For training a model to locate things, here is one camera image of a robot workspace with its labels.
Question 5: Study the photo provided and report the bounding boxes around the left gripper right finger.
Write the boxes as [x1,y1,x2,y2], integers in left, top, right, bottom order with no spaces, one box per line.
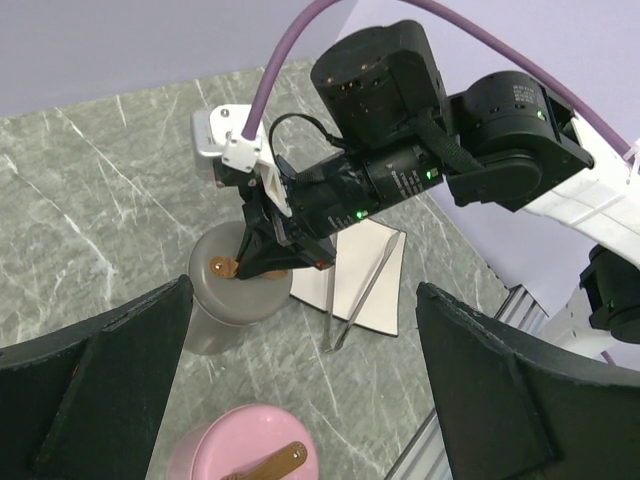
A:
[415,281,640,480]

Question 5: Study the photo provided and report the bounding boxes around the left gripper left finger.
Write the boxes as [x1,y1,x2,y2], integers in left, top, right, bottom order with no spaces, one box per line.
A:
[1,275,193,479]

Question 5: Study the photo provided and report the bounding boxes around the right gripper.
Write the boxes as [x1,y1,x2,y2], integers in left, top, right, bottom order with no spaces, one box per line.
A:
[236,173,335,280]

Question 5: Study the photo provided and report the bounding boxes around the grey lid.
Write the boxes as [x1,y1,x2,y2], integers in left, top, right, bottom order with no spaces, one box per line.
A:
[187,221,293,327]

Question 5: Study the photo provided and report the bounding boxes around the grey cylinder container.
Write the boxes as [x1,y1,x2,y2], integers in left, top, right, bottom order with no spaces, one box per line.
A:
[183,299,254,356]

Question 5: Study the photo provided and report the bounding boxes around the pink cylinder container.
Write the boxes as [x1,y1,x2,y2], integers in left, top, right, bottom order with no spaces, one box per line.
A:
[165,424,210,480]

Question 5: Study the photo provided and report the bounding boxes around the metal tongs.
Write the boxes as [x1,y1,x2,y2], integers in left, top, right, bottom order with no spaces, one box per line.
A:
[322,231,402,353]

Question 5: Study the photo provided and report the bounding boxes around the pink lid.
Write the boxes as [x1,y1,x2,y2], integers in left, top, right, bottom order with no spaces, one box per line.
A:
[189,404,319,479]

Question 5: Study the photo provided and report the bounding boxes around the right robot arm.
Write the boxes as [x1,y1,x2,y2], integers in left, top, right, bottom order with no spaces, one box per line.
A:
[236,20,639,344]

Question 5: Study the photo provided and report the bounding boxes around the white square plate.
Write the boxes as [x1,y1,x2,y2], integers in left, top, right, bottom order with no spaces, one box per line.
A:
[291,220,406,337]

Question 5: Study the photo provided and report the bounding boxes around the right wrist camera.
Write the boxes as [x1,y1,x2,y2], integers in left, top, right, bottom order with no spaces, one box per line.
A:
[190,104,292,217]

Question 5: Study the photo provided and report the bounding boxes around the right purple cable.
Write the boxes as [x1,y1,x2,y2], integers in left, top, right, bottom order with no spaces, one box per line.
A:
[242,0,640,366]

